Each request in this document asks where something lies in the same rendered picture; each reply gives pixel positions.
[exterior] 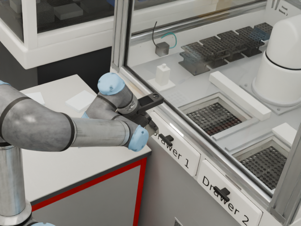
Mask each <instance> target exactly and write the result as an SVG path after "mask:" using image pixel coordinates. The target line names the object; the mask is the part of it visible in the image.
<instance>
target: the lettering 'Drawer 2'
mask: <svg viewBox="0 0 301 226"><path fill-rule="evenodd" d="M205 178H206V177H205V176H204V178H203V182H202V183H203V184H204V185H205V186H209V180H208V179H207V178H206V179H207V180H208V184H207V185H206V184H205V183H204V179H205ZM211 187H213V186H212V185H211ZM211 187H210V190H211ZM215 192H216V191H214V195H215V196H217V197H218V195H219V194H218V193H217V192H216V193H217V195H216V194H215ZM230 204H231V203H229V204H228V208H229V207H231V206H230ZM231 205H232V204H231ZM231 208H232V209H234V207H233V205H232V207H231ZM229 209H230V208H229ZM230 210H231V209H230ZM231 211H232V210H231ZM236 211H238V210H237V209H236V210H235V213H234V214H236ZM238 212H239V211H238ZM244 216H245V217H247V216H246V215H244ZM248 221H249V219H248V217H247V221H242V222H243V223H244V222H248ZM244 224H245V223H244ZM245 225H246V224H245ZM246 226H247V225H246Z"/></svg>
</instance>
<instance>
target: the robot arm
mask: <svg viewBox="0 0 301 226"><path fill-rule="evenodd" d="M98 89H99V93H98V94H97V96H96V98H95V99H94V100H93V102H92V103H91V104H90V106H89V107H88V109H87V110H86V111H85V112H84V114H83V115H82V117H81V118H78V117H70V116H69V115H67V114H65V113H61V112H55V111H53V110H51V109H49V108H47V107H45V106H43V105H42V104H40V103H39V102H37V101H35V100H33V99H32V98H30V97H28V96H27V95H25V94H23V93H22V92H20V91H18V90H17V89H15V88H13V87H12V86H11V85H10V84H8V83H5V82H3V81H1V80H0V226H55V225H53V224H51V223H46V224H44V223H43V222H38V221H36V220H35V219H34V218H33V217H32V207H31V204H30V202H29V201H28V200H27V199H26V197H25V184H24V172H23V159H22V149H26V150H32V151H40V152H62V151H65V150H67V149H68V148H70V147H117V146H124V147H127V148H128V149H129V150H132V151H134V152H138V151H141V150H142V149H143V148H144V147H145V145H146V143H147V141H148V138H149V137H151V136H152V135H153V134H155V133H157V134H159V128H158V127H157V125H156V124H155V123H154V122H153V121H152V118H151V116H150V115H149V114H148V113H147V112H146V111H147V110H149V109H151V108H153V107H156V106H158V105H160V104H163V101H164V98H163V97H162V96H161V95H160V94H159V93H158V92H153V93H151V94H148V95H146V96H144V97H142V98H139V99H137V98H136V96H135V95H134V94H133V93H132V91H131V90H130V89H129V88H128V86H127V85H126V84H125V82H124V80H123V79H122V78H121V77H119V76H118V75H117V74H116V73H106V74H104V75H103V76H102V77H101V78H100V79H99V82H98ZM116 110H117V111H116ZM115 111H116V112H115ZM144 127H145V128H144Z"/></svg>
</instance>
